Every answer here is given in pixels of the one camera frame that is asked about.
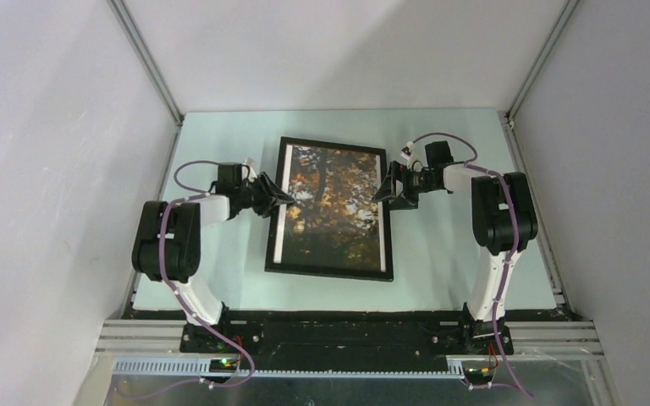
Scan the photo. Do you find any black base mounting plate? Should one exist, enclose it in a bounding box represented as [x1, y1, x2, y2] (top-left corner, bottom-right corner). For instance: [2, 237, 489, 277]
[179, 310, 514, 373]

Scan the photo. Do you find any purple cable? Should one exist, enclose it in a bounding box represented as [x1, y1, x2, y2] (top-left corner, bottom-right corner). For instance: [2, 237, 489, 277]
[157, 160, 256, 389]
[411, 132, 533, 399]

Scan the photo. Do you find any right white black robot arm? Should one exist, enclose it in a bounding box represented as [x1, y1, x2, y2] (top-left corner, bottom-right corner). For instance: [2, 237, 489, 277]
[372, 141, 538, 354]

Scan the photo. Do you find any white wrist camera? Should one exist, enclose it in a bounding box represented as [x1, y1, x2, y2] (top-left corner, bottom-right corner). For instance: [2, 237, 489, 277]
[242, 157, 258, 183]
[400, 141, 423, 172]

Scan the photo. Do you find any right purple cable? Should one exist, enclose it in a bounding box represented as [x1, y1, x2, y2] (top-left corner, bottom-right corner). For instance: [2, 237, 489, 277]
[411, 132, 533, 399]

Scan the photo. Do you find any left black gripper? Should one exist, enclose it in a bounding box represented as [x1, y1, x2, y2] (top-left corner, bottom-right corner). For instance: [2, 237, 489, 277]
[236, 172, 295, 219]

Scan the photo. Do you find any aluminium frame rail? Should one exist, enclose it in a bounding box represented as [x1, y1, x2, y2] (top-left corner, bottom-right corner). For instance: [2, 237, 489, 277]
[93, 319, 607, 380]

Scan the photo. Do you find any black picture frame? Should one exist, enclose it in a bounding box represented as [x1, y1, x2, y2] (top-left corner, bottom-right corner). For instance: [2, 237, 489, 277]
[264, 135, 394, 283]

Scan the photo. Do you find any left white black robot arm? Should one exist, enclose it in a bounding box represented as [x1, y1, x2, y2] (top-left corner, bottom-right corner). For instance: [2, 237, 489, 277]
[131, 159, 295, 353]

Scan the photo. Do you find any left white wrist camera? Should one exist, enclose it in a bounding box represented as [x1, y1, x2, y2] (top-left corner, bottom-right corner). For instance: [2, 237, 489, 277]
[242, 157, 258, 183]

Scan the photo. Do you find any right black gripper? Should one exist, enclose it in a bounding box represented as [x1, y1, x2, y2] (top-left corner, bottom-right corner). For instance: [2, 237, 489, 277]
[372, 161, 438, 211]

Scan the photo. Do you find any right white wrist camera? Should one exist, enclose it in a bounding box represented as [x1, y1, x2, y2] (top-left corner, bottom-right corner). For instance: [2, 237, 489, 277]
[400, 141, 423, 172]

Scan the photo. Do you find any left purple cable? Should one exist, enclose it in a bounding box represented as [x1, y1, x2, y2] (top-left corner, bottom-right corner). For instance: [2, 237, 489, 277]
[157, 160, 256, 389]

